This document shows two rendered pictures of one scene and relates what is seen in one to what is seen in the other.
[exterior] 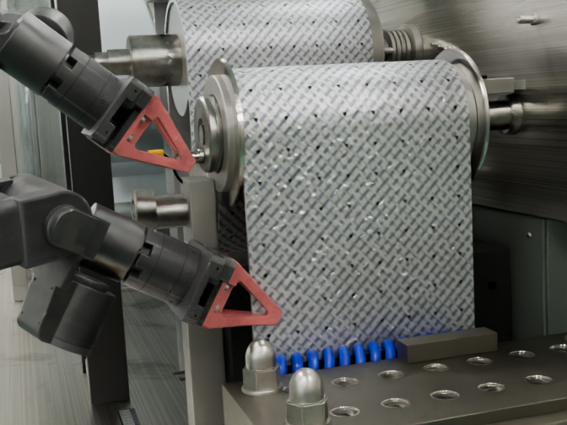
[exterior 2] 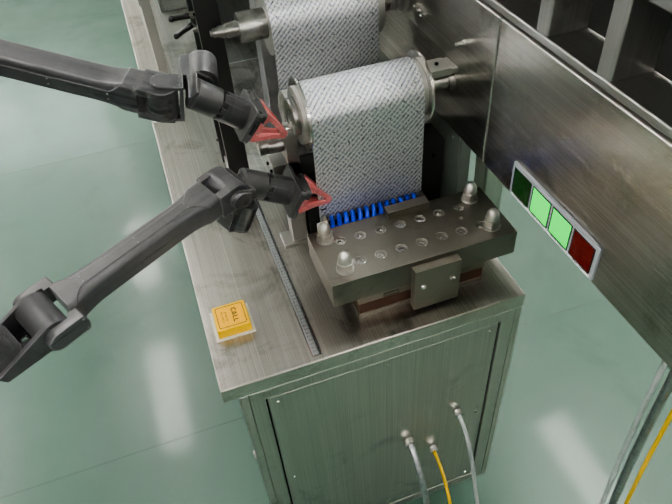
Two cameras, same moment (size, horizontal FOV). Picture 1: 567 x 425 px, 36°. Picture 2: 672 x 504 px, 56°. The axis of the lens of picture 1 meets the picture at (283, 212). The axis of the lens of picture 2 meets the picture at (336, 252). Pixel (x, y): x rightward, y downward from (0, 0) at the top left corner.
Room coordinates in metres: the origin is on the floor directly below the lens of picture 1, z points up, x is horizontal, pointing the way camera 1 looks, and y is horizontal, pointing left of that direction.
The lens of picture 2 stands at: (-0.20, -0.01, 1.90)
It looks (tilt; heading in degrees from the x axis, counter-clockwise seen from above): 44 degrees down; 1
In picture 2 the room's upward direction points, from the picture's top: 5 degrees counter-clockwise
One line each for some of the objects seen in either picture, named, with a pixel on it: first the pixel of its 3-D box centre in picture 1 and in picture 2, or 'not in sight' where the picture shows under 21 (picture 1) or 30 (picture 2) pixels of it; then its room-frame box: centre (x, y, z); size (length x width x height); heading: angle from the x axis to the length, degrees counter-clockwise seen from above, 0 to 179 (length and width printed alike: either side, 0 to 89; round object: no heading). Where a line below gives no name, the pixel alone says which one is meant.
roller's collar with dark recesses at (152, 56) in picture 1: (153, 61); (251, 25); (1.10, 0.15, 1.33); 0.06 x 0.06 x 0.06; 17
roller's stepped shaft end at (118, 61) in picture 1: (105, 62); (224, 31); (1.08, 0.21, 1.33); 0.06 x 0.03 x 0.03; 107
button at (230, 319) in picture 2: not in sight; (231, 319); (0.65, 0.23, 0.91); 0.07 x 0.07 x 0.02; 17
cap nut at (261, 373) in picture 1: (261, 363); (324, 231); (0.74, 0.03, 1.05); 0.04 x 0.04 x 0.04
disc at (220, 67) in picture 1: (224, 133); (300, 114); (0.87, 0.05, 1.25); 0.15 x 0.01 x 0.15; 17
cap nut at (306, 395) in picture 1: (306, 395); (344, 260); (0.65, -0.01, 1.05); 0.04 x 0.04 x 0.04
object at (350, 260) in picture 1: (364, 268); (370, 173); (0.84, -0.08, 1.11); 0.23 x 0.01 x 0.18; 107
